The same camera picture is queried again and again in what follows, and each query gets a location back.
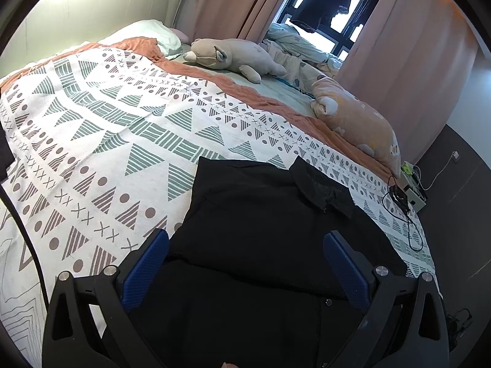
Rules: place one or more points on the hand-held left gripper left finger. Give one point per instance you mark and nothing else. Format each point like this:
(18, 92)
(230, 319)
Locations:
(144, 272)

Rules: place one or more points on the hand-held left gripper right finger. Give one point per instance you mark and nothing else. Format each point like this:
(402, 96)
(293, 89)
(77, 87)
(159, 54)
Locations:
(347, 272)

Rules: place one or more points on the black shirt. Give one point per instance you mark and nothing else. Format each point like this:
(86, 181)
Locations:
(249, 218)

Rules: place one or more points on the hanging dark clothes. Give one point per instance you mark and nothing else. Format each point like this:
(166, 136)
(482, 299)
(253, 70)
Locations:
(326, 0)

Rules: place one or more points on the grey bedside box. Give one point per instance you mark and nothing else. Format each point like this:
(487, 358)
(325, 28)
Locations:
(416, 195)

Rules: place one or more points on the peach plush pillow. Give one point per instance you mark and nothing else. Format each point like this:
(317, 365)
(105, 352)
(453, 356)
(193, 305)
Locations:
(356, 122)

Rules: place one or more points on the triangle patterned blanket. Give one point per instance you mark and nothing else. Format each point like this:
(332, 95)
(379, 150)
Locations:
(115, 122)

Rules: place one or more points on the pale green bedsheet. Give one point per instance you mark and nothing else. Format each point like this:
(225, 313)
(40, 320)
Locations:
(276, 94)

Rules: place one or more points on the crumpled light quilt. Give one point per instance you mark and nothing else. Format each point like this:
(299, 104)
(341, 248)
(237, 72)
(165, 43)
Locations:
(303, 50)

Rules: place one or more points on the grey plush toy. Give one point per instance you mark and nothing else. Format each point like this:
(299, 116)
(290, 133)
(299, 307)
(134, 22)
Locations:
(238, 53)

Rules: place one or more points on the window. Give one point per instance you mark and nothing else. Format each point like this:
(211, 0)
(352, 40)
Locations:
(337, 34)

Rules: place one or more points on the pink curtain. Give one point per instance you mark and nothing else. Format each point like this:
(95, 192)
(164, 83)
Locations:
(238, 4)
(414, 42)

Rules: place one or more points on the white pillow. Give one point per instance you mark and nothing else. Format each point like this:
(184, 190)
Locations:
(153, 32)

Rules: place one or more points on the cream padded headboard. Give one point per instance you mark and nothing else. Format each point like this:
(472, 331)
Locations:
(96, 11)

